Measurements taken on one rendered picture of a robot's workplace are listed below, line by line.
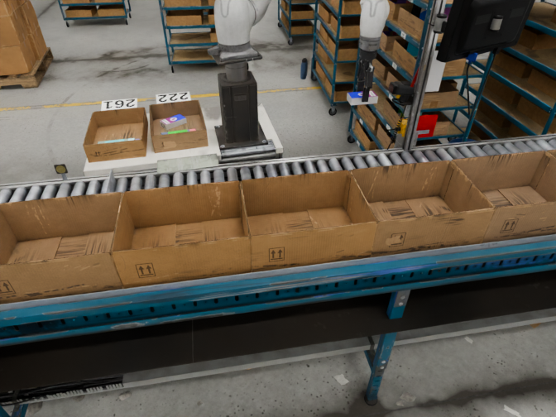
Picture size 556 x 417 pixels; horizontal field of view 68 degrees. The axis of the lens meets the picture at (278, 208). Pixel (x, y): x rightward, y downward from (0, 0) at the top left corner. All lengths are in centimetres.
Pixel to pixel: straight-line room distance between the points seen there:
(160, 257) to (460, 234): 95
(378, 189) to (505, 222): 43
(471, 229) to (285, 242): 62
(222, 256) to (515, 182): 122
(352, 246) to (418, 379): 105
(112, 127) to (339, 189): 148
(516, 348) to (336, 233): 148
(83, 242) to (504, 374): 197
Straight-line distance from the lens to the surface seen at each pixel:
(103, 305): 131
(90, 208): 152
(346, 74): 436
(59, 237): 162
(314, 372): 215
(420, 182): 166
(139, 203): 148
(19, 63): 561
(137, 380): 189
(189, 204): 148
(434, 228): 140
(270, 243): 123
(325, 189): 152
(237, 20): 204
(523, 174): 190
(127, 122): 256
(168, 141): 221
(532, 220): 160
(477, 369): 236
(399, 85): 214
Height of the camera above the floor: 186
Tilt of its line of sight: 39 degrees down
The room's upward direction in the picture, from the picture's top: straight up
